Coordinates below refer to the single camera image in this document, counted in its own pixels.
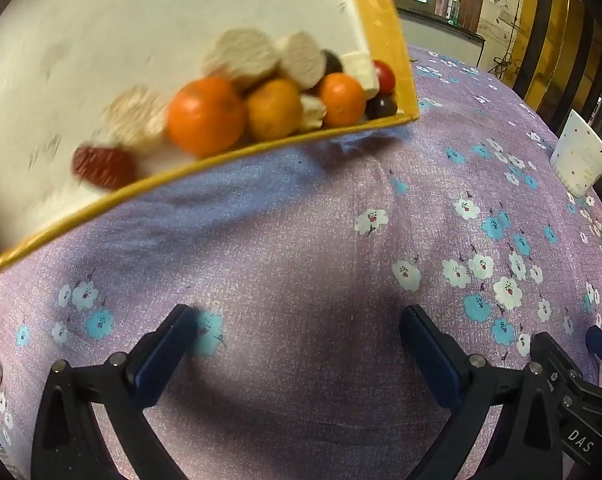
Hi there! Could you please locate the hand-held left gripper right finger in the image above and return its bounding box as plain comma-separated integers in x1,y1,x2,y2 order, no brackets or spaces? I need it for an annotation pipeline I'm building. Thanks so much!
400,305,564,480

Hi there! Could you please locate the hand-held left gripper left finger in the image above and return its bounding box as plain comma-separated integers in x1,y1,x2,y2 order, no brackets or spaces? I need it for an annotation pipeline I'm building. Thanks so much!
31,304,199,480

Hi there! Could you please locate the beige round foam slice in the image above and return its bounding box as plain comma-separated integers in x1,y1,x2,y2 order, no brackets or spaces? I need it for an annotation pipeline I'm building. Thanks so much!
202,28,280,92
103,86,169,148
276,31,326,88

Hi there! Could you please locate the orange mandarin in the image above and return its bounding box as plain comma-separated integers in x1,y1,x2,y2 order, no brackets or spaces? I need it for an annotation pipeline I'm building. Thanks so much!
168,76,246,157
246,78,303,142
318,72,366,129

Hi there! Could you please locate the red cherry tomato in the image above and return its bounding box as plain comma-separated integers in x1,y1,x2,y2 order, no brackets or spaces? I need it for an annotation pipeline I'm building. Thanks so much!
372,60,396,96

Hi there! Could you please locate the dark purple grape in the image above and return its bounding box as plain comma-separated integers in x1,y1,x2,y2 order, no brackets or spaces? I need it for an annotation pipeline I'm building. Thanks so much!
365,92,398,121
321,49,344,77

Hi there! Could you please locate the white foam tray yellow rim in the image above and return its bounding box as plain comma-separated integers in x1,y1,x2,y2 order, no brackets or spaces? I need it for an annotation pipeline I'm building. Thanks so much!
0,0,420,283

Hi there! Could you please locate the purple floral tablecloth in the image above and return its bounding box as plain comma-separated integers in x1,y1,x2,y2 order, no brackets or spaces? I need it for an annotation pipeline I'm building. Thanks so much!
0,45,602,480

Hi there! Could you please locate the white dotted paper cup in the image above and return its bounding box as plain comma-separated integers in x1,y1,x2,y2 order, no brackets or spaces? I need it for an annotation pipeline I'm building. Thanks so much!
550,109,602,197

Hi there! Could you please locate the red date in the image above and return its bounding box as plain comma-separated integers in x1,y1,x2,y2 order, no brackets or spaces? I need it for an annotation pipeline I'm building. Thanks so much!
72,145,139,191

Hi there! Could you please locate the small white foam chunk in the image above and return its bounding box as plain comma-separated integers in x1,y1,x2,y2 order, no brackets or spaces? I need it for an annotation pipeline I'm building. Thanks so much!
300,94,328,131

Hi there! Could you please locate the white foam cube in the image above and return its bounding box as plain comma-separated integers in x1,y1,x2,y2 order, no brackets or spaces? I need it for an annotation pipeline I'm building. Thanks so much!
340,51,380,101

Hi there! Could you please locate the yellow black striped panel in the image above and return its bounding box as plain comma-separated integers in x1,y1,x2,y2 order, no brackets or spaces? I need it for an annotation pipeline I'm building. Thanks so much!
523,0,602,128

